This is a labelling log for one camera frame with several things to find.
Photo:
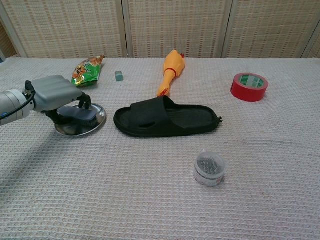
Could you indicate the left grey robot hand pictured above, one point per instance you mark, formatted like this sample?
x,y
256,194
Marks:
x,y
53,92

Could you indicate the black slide sandal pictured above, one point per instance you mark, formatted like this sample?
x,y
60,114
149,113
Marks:
x,y
165,117

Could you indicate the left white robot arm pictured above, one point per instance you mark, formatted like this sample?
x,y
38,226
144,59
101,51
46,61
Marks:
x,y
12,105

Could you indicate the green snack bag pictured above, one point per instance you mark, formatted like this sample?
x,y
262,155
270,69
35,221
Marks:
x,y
86,72

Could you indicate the round steel plate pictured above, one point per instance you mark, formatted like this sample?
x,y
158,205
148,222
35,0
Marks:
x,y
96,113

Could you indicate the small green eraser block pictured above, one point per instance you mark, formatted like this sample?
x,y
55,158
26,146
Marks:
x,y
119,76

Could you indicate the yellow rubber chicken toy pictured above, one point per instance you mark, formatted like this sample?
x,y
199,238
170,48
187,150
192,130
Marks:
x,y
171,70

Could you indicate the beige waffle tablecloth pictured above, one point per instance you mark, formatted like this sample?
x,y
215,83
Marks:
x,y
150,187

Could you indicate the woven folding screen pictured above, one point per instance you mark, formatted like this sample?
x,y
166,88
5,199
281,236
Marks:
x,y
175,27

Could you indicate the clear round pin box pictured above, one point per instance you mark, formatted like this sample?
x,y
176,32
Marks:
x,y
209,170

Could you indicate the red tape roll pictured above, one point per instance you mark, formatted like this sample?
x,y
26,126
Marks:
x,y
248,88

